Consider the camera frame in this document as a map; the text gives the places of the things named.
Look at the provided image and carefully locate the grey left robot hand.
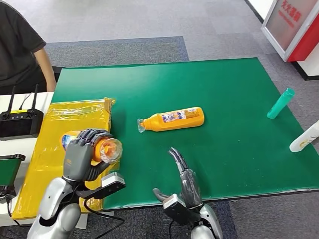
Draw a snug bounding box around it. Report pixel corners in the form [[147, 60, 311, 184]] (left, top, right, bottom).
[[63, 128, 113, 182]]

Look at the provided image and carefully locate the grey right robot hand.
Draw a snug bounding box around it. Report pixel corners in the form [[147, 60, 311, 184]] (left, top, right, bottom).
[[152, 147, 203, 209]]

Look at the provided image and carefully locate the orange bottle with label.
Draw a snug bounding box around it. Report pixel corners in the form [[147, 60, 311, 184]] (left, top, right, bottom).
[[60, 130, 123, 165], [137, 106, 206, 134]]

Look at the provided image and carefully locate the teal plastic bottle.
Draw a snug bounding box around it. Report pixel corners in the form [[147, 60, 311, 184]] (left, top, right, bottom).
[[267, 87, 296, 120]]

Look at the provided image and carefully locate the white plastic bottle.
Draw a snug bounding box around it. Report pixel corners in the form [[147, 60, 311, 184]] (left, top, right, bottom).
[[290, 120, 319, 153]]

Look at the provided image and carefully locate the yellow taped cardboard box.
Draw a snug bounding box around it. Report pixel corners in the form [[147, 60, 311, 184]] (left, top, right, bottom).
[[11, 97, 122, 221]]

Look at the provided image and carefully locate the black remote controller with antennas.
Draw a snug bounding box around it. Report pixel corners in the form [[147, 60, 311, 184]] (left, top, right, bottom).
[[0, 84, 45, 142]]

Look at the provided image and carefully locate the black chair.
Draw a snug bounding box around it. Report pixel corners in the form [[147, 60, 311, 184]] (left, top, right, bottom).
[[52, 66, 64, 83]]

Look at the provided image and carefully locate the black device with green screen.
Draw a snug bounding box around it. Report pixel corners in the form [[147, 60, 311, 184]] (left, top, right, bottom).
[[0, 154, 26, 203]]

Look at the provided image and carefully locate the green table mat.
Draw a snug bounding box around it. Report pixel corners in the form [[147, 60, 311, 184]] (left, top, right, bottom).
[[51, 57, 319, 211]]

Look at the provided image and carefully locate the person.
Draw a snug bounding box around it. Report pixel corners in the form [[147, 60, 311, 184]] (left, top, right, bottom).
[[0, 0, 57, 95]]

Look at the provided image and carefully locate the red and white cabinet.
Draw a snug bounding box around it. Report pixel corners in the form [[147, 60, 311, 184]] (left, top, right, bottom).
[[261, 0, 319, 63]]

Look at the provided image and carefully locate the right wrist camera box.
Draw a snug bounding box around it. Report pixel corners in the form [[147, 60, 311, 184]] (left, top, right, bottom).
[[163, 193, 194, 227]]

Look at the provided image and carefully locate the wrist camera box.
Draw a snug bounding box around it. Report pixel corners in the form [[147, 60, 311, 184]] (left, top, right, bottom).
[[100, 172, 126, 200], [163, 193, 194, 227]]

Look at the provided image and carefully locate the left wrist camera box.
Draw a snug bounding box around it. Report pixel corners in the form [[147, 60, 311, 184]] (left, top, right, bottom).
[[100, 172, 126, 200]]

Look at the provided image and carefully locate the black left camera cable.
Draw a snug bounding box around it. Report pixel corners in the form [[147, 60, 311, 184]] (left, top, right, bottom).
[[83, 197, 125, 239]]

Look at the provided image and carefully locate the black device cable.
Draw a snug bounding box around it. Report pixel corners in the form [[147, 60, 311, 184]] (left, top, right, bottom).
[[7, 198, 22, 228]]

